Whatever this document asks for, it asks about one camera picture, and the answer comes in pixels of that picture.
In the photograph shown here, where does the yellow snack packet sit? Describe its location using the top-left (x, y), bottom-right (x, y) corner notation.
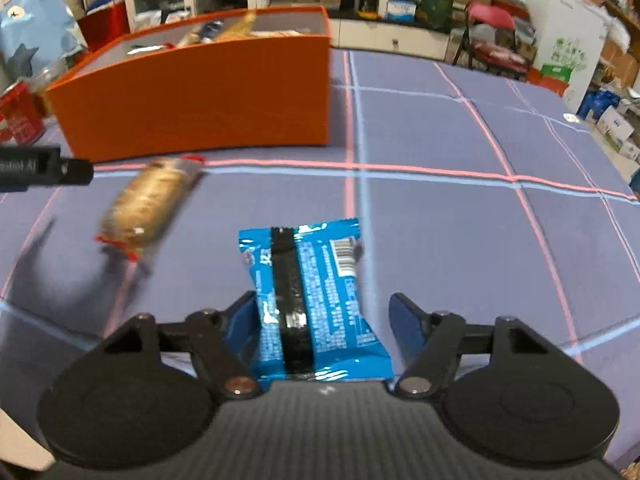
top-left (215, 10), bottom-right (258, 43)

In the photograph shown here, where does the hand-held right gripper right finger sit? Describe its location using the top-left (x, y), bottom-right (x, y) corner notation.
top-left (390, 292), bottom-right (546, 401)

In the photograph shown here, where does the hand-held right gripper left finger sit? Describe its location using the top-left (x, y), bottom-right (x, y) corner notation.
top-left (105, 290), bottom-right (263, 401)

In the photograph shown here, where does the dark green bag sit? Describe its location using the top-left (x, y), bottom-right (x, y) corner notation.
top-left (417, 0), bottom-right (453, 31)

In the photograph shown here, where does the blue wafer packet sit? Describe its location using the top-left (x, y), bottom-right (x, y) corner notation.
top-left (237, 217), bottom-right (393, 386)

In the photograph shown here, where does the white blue carton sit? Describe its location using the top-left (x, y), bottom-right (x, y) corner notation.
top-left (597, 105), bottom-right (640, 161)

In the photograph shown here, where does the red gift bag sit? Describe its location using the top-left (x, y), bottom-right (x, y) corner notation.
top-left (77, 2), bottom-right (128, 53)

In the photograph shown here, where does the red drink can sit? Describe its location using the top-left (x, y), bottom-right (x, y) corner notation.
top-left (0, 82), bottom-right (47, 147)

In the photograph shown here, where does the beige cracker packet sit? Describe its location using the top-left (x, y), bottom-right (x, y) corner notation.
top-left (95, 156), bottom-right (206, 263)

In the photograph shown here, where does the orange cardboard box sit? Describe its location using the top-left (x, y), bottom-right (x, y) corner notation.
top-left (45, 5), bottom-right (333, 163)

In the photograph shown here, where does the clear plastic jar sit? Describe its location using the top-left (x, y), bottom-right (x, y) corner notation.
top-left (27, 62), bottom-right (68, 116)

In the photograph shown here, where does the white TV cabinet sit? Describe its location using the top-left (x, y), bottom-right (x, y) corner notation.
top-left (327, 17), bottom-right (451, 61)

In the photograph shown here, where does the red folding chair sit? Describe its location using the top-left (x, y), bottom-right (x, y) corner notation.
top-left (452, 1), bottom-right (532, 81)

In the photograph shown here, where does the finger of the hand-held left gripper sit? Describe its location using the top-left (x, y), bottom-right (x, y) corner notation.
top-left (61, 158), bottom-right (94, 186)

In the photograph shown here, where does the white refrigerator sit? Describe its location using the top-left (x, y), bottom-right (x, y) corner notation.
top-left (510, 0), bottom-right (613, 96)

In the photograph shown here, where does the blue fish print cloth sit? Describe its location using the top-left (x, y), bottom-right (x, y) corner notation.
top-left (0, 0), bottom-right (88, 78)

